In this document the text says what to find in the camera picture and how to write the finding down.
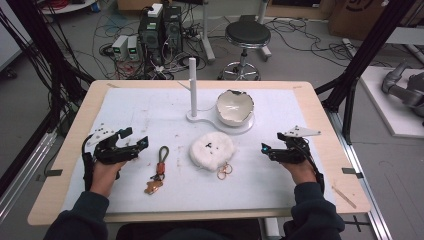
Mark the white eggshell-shaped bowl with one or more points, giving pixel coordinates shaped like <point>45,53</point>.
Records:
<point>233,108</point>

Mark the black round stool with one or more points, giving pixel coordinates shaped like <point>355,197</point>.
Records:
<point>247,33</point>

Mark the white power strip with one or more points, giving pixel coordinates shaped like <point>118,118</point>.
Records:
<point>350,46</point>

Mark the white metal desk leg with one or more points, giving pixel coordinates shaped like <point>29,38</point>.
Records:
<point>264,30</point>
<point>207,36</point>

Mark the grey power supply unit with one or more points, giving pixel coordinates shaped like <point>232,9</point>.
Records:
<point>120,46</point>
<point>133,48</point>

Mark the person's left hand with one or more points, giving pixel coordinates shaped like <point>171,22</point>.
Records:
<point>103,178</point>

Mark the white box on tower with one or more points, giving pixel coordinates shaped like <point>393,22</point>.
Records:
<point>155,10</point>

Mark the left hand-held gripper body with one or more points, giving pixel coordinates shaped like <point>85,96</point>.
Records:
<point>113,154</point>

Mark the thin wooden stick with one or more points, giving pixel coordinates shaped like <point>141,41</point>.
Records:
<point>344,197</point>

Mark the aluminium rail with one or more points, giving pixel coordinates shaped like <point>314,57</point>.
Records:
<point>23,173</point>
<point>363,186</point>

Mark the black table clamp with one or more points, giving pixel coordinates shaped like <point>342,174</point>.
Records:
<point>53,173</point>
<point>351,171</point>

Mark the white stand with pole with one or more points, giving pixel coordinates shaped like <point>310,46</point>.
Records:
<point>192,86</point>

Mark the white foam mat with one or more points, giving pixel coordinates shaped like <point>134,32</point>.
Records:
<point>260,180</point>

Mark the person's right hand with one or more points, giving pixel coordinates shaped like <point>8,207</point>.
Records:
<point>302,173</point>

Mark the white platform board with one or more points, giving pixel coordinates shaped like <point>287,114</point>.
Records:
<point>383,110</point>

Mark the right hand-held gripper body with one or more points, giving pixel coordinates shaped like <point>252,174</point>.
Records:
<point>295,151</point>

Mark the person's dark lap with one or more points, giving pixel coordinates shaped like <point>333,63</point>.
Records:
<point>186,233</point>

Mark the brown cardboard box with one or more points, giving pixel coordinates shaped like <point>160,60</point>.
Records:
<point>360,16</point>

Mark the black computer tower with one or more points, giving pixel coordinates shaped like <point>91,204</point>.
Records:
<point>172,28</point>
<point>150,36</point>

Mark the black metal frame post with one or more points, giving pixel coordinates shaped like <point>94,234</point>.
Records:
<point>370,46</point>
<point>40,40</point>

